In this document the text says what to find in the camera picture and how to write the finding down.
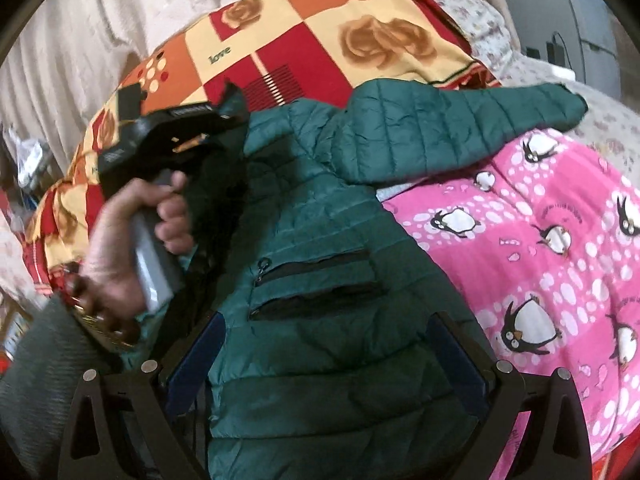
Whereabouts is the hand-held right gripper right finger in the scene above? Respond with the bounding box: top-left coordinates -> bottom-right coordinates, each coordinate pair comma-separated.
427,310 -> 593,480

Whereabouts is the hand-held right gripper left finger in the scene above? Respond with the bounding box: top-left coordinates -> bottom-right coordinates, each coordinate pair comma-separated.
57,310 -> 226,480

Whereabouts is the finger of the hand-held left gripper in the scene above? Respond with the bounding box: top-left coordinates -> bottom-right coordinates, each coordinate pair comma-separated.
212,81 -> 249,122

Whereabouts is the green quilted jacket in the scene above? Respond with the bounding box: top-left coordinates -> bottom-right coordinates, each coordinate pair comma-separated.
125,81 -> 588,480

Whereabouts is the person's left forearm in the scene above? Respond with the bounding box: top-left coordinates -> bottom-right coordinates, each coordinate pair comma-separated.
0,295 -> 128,466

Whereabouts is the person's left hand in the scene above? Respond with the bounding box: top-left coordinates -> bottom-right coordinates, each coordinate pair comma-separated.
79,170 -> 195,322

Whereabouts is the red orange rose print blanket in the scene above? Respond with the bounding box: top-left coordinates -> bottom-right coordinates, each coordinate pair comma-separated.
22,0 -> 501,296

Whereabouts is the pink penguin print blanket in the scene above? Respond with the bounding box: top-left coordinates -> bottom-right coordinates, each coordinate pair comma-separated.
380,127 -> 640,480

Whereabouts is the crumpled plastic bag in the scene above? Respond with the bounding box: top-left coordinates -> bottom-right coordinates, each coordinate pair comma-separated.
2,122 -> 56,196

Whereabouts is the white floral bed sheet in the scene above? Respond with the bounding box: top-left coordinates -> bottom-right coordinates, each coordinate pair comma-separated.
435,0 -> 640,186

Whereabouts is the beaded wrist bracelet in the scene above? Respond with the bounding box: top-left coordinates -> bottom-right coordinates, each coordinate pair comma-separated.
69,276 -> 138,348

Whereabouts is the black plug with cable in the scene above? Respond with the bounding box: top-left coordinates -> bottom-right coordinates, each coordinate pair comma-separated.
525,30 -> 573,68

